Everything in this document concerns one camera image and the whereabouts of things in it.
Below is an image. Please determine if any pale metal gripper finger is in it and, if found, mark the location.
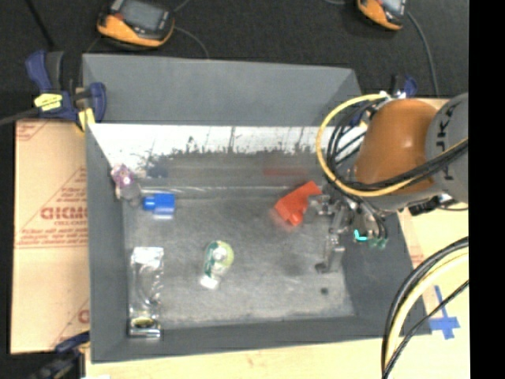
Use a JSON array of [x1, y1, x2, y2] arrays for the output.
[[308, 193, 336, 219], [314, 227, 348, 275]]

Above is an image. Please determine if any red plastic block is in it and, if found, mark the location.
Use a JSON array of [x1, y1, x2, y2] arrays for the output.
[[270, 179, 324, 229]]

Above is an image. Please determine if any grey metal bin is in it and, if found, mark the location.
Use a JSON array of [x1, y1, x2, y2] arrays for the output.
[[80, 53, 432, 363]]

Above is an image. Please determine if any green and white toy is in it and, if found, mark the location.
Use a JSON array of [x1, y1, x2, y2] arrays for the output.
[[198, 239, 235, 291]]

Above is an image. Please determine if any blue cylinder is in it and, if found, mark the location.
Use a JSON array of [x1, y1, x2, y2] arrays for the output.
[[141, 192, 177, 220]]

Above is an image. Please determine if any clear plastic packet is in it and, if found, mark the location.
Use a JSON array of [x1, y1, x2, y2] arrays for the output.
[[126, 246, 166, 338]]

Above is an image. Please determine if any purple flower toy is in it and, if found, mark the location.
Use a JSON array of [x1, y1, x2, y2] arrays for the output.
[[110, 163, 143, 207]]

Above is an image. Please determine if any brown cardboard board red print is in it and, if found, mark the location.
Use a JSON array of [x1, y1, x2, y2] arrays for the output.
[[9, 118, 92, 355]]

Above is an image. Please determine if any black cylinder on white bracket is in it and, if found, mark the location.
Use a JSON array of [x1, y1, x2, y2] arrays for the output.
[[408, 193, 455, 217]]

